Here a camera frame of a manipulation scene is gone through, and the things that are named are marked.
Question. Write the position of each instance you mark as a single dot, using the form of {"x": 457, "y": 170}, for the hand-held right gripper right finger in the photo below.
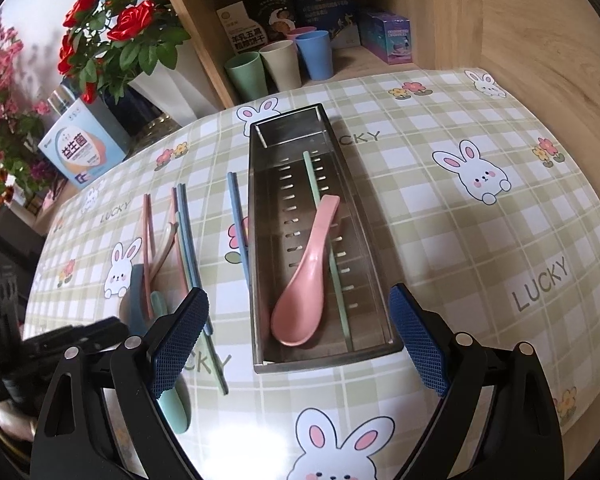
{"x": 420, "y": 345}

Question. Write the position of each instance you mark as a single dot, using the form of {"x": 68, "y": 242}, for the checked bunny tablecloth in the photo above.
{"x": 430, "y": 110}

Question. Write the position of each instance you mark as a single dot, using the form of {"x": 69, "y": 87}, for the light blue carton box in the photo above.
{"x": 80, "y": 150}

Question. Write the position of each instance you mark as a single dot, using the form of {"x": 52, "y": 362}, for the silver can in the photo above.
{"x": 60, "y": 100}

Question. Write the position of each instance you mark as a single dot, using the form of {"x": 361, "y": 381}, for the purple box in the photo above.
{"x": 385, "y": 35}

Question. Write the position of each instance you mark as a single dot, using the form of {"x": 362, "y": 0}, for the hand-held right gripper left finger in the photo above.
{"x": 177, "y": 345}

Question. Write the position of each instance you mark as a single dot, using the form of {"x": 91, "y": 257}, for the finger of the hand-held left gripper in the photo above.
{"x": 100, "y": 327}

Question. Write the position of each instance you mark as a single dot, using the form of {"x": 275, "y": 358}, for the stainless steel utensil tray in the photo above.
{"x": 280, "y": 200}

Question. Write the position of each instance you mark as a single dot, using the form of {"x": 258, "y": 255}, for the beige spoon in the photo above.
{"x": 166, "y": 245}

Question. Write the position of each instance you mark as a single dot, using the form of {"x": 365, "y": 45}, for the blue snack packet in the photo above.
{"x": 330, "y": 10}

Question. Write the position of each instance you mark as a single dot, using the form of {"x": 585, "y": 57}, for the pink spoon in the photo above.
{"x": 300, "y": 310}

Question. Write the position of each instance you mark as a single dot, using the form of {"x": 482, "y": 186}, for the pink cup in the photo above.
{"x": 300, "y": 34}

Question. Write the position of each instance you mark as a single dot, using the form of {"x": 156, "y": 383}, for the pink flower plant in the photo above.
{"x": 5, "y": 110}

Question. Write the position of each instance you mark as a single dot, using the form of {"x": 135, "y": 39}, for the red rose plant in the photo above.
{"x": 130, "y": 20}

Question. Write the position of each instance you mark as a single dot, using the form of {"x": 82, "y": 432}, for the blue chopstick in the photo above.
{"x": 237, "y": 215}
{"x": 196, "y": 265}

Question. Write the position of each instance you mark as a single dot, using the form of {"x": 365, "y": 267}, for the white vase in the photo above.
{"x": 180, "y": 90}

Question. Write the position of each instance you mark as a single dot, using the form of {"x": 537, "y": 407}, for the green cup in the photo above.
{"x": 245, "y": 77}

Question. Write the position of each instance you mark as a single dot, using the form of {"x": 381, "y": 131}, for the green chopstick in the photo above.
{"x": 311, "y": 180}
{"x": 219, "y": 370}

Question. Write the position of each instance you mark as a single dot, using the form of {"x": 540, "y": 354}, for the blue spoon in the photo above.
{"x": 132, "y": 300}

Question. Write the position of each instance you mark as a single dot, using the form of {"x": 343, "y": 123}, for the black cabinet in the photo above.
{"x": 15, "y": 240}

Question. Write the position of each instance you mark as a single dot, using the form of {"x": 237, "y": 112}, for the dark snack packet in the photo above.
{"x": 270, "y": 10}

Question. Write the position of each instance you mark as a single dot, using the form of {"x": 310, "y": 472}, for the beige cup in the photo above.
{"x": 280, "y": 65}

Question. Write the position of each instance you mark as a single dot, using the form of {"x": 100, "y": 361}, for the dark vase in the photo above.
{"x": 125, "y": 115}

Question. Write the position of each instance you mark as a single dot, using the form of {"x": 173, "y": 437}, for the wooden shelf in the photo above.
{"x": 530, "y": 35}

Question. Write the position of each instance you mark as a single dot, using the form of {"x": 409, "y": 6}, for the green spoon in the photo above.
{"x": 177, "y": 410}

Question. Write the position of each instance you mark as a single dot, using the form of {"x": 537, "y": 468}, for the blue cup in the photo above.
{"x": 315, "y": 55}

